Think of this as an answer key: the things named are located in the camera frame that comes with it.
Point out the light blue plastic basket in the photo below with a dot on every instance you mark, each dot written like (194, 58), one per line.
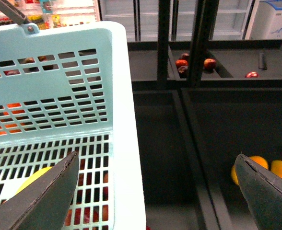
(64, 90)

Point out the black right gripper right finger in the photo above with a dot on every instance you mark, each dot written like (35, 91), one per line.
(262, 191)

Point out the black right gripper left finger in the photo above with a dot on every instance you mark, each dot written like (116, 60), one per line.
(44, 204)

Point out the red apple on shelf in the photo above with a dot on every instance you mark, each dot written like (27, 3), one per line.
(180, 63)
(209, 64)
(252, 74)

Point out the white chest freezer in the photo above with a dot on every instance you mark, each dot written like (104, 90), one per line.
(266, 21)

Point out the black fruit display bin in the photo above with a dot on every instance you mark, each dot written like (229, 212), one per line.
(189, 136)

